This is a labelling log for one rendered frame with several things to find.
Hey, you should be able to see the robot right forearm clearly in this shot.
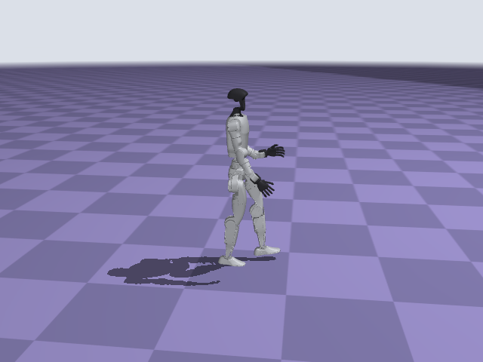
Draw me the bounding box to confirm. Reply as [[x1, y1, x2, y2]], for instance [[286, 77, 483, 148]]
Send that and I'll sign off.
[[236, 150, 259, 182]]

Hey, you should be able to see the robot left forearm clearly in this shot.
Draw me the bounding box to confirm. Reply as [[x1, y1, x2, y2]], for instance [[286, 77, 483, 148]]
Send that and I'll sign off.
[[248, 146, 266, 159]]

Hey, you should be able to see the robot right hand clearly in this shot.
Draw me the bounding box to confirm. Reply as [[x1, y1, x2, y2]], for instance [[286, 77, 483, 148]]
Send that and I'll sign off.
[[250, 173, 275, 197]]

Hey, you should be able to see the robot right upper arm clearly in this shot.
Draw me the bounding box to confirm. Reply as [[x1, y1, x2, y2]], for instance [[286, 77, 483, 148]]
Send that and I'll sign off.
[[227, 120, 248, 158]]

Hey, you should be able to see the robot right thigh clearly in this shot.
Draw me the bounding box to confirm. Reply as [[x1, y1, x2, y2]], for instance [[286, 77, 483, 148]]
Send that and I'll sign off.
[[224, 175, 247, 228]]

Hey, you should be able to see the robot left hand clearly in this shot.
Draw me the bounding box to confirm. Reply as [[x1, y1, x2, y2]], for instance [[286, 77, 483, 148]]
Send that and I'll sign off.
[[258, 144, 285, 158]]

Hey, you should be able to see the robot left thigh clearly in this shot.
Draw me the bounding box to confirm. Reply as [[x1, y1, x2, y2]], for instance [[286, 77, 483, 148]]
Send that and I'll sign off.
[[244, 175, 263, 217]]

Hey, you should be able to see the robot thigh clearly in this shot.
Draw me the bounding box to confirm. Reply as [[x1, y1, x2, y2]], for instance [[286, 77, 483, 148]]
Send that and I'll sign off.
[[244, 175, 263, 217], [224, 175, 247, 228]]

